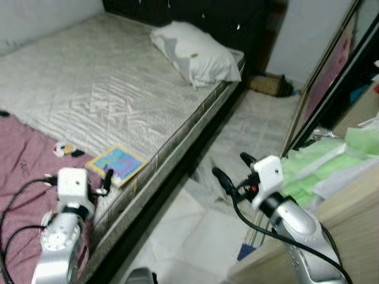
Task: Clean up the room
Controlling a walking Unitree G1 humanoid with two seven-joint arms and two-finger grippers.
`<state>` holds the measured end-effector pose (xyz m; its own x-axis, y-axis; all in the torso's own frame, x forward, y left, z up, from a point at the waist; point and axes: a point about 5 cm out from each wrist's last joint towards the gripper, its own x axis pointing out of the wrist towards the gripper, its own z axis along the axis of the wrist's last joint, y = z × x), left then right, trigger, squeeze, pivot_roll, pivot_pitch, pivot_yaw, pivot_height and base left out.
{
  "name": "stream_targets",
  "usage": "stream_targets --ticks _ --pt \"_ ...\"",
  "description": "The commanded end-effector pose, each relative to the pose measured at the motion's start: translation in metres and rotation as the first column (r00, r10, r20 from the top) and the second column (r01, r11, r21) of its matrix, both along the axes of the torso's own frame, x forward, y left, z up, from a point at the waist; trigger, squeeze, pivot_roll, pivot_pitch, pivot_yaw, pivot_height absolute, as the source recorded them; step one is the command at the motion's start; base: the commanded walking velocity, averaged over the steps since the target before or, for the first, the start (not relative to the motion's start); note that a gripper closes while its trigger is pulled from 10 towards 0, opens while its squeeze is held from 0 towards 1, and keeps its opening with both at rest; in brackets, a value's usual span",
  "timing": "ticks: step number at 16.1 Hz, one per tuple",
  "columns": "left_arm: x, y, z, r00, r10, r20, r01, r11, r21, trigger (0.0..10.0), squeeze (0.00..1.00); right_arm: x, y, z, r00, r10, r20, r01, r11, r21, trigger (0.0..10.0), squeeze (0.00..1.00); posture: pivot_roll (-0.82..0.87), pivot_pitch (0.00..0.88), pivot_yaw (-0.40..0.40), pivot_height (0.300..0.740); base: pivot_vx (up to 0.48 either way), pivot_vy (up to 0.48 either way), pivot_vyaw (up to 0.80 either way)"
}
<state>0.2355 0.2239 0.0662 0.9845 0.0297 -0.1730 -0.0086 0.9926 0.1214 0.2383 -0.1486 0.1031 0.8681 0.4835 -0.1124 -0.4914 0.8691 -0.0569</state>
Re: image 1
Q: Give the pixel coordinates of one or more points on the colourful children's book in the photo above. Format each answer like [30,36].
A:
[118,163]

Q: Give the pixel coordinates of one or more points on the white pillow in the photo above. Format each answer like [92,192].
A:
[195,56]

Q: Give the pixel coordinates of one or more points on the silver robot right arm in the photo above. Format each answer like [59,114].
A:
[296,225]

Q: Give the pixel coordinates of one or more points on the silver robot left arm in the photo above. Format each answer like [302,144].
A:
[59,242]

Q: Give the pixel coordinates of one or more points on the dark bed base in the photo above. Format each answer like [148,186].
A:
[155,207]

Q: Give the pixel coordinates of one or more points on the light green cloth pile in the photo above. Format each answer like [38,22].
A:
[308,171]

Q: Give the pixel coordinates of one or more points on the small blue item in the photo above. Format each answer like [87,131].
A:
[246,251]

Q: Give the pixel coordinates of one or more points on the purple cartoon print blanket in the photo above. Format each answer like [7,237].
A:
[23,154]

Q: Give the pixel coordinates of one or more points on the silver robot left leg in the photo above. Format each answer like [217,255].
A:
[141,277]

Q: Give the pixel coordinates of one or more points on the light wooden cabinet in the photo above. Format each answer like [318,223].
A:
[355,236]

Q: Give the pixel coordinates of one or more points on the white quilted mattress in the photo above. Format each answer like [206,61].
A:
[89,77]

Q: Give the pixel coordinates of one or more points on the mirrored wardrobe door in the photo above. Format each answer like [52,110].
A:
[331,59]

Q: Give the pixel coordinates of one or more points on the black tufted headboard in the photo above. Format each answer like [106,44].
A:
[207,12]

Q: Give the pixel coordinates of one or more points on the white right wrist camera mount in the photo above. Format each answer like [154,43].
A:
[269,174]

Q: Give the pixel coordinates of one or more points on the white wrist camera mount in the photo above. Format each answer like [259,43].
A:
[269,174]
[72,182]

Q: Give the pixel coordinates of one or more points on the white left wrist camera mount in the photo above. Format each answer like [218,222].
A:
[72,182]

